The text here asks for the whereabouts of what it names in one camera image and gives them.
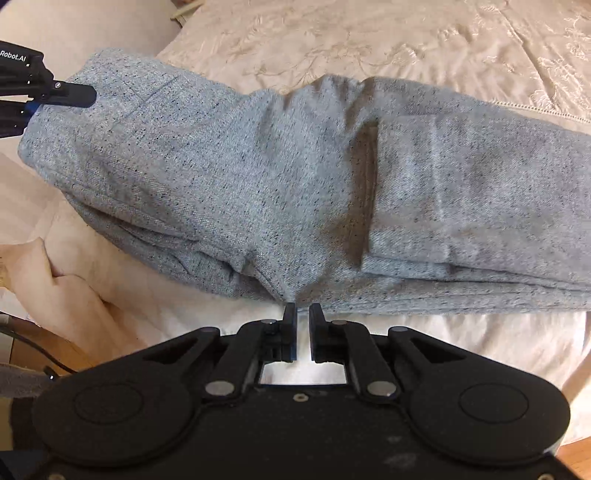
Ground black cable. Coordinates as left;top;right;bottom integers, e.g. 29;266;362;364
0;317;80;381

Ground grey speckled pants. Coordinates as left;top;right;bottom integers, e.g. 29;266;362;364
18;50;590;313

